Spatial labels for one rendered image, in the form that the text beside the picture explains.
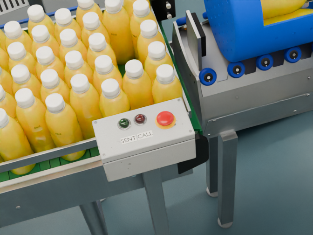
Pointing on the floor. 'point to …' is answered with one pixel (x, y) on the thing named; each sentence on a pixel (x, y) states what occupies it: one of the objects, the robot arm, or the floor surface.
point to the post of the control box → (156, 201)
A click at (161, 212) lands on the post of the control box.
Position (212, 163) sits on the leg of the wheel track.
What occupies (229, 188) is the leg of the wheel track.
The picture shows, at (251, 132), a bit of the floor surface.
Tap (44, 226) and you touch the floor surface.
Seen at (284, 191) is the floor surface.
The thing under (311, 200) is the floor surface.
